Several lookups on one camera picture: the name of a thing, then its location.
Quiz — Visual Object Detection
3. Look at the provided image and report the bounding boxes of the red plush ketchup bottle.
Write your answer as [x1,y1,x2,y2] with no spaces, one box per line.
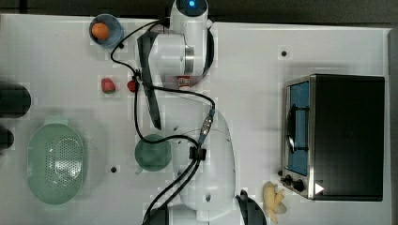
[176,76,191,91]

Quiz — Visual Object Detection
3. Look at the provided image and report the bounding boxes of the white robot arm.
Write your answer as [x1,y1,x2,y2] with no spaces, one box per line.
[137,0,267,225]

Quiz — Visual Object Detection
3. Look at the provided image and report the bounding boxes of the lavender plate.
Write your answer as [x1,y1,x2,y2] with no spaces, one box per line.
[137,29,214,90]

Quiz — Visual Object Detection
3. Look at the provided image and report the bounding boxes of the green mug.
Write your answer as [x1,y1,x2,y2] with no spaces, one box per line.
[134,134,172,174]

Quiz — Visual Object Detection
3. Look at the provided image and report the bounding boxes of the red strawberry toy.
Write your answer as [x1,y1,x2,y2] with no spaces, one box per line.
[127,80,138,93]

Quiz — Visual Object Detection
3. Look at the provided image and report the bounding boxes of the pink strawberry toy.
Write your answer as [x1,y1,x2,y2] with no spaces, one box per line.
[101,78,116,94]

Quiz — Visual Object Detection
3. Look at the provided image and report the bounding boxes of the peeled banana toy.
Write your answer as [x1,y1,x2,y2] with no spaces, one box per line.
[263,182,287,224]

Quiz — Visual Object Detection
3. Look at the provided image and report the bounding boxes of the blue bowl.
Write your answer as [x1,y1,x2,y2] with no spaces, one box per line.
[88,14,124,48]

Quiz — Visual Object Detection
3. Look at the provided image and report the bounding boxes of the orange fruit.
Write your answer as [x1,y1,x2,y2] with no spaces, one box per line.
[91,22,110,40]

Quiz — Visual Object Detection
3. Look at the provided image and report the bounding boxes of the black toaster oven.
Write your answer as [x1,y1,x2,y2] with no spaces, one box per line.
[278,74,385,202]

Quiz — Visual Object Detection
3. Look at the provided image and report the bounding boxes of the green colander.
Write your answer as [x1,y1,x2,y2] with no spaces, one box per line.
[26,116,84,205]

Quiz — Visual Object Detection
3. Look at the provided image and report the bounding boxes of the black frying pan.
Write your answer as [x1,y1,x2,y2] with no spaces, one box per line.
[0,82,31,118]

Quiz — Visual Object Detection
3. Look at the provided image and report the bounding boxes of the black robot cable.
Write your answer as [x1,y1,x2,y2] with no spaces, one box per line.
[110,19,217,225]

